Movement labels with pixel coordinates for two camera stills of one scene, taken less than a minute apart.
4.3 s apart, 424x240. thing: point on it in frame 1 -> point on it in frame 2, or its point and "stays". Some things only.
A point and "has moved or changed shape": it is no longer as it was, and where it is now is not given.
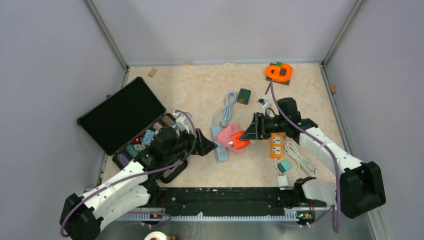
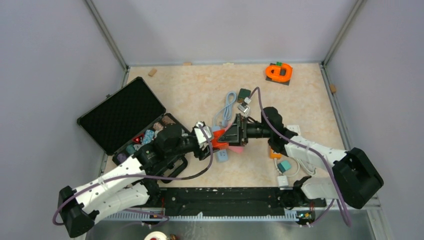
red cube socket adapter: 238,143 has moved or changed shape
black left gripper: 200,144 stays
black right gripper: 257,130 -> 233,135
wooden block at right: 333,88 stays
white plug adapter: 282,181 stays
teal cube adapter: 284,166 stays
